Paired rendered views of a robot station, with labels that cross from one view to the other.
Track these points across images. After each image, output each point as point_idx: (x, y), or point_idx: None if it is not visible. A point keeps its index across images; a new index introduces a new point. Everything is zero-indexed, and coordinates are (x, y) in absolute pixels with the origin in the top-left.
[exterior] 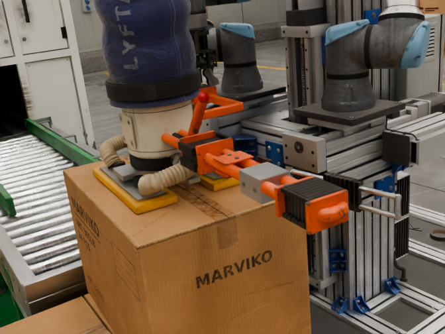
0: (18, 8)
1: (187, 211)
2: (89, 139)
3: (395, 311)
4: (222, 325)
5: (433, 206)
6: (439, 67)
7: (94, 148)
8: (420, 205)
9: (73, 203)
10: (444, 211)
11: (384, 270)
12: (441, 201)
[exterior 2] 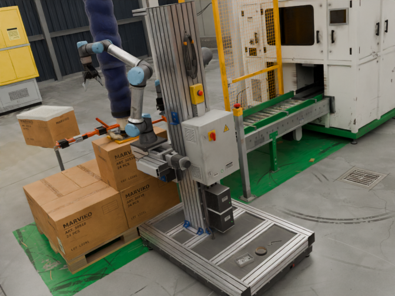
0: (330, 34)
1: (105, 141)
2: (352, 116)
3: (187, 236)
4: (103, 169)
5: (378, 279)
6: (204, 150)
7: (354, 123)
8: (378, 272)
9: None
10: (370, 284)
11: (198, 222)
12: (391, 284)
